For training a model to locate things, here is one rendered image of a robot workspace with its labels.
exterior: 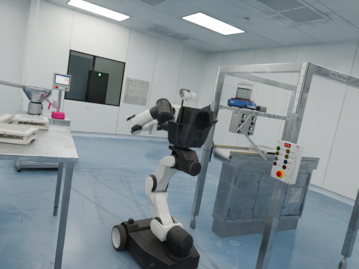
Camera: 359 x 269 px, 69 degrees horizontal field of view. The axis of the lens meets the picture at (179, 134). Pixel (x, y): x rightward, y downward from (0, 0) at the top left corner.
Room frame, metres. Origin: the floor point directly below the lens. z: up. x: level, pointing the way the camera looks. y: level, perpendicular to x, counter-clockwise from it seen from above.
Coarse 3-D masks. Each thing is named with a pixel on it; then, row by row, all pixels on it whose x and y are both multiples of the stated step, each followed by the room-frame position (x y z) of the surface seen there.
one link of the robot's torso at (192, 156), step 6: (174, 150) 1.97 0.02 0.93; (180, 150) 1.91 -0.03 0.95; (186, 150) 1.93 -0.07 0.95; (192, 150) 1.97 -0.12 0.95; (180, 156) 1.90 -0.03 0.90; (186, 156) 1.87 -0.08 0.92; (192, 156) 1.91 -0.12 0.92; (180, 162) 1.89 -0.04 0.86; (186, 162) 1.85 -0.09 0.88; (192, 162) 1.84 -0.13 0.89; (198, 162) 1.86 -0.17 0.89; (180, 168) 1.91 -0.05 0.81; (186, 168) 1.84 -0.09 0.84; (192, 168) 1.83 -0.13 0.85; (198, 168) 1.86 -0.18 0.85; (192, 174) 1.83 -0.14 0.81
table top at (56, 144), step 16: (48, 128) 2.23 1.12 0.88; (64, 128) 2.36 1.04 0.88; (0, 144) 1.50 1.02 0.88; (16, 144) 1.56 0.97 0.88; (32, 144) 1.62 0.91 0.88; (48, 144) 1.69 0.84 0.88; (64, 144) 1.76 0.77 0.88; (16, 160) 1.37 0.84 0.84; (32, 160) 1.40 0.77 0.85; (48, 160) 1.43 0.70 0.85; (64, 160) 1.47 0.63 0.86
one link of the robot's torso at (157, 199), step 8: (152, 184) 2.10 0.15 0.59; (168, 184) 2.20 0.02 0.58; (152, 192) 2.16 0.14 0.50; (160, 192) 2.18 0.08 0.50; (152, 200) 2.10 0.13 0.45; (160, 200) 2.11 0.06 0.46; (152, 208) 2.11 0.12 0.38; (160, 208) 2.07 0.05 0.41; (152, 216) 2.10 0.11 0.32; (160, 216) 2.02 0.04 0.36; (168, 216) 2.06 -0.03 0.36; (168, 224) 2.00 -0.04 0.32
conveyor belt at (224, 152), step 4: (216, 148) 2.65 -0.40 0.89; (220, 148) 2.69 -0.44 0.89; (216, 152) 2.60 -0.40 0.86; (220, 152) 2.55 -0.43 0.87; (224, 152) 2.52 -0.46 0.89; (228, 152) 2.55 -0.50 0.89; (252, 152) 2.82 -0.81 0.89; (224, 156) 2.48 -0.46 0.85; (228, 156) 2.43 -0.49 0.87; (248, 156) 2.55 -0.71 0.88; (252, 156) 2.57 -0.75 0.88; (256, 156) 2.60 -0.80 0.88; (308, 160) 2.98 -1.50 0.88; (312, 160) 3.01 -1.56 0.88
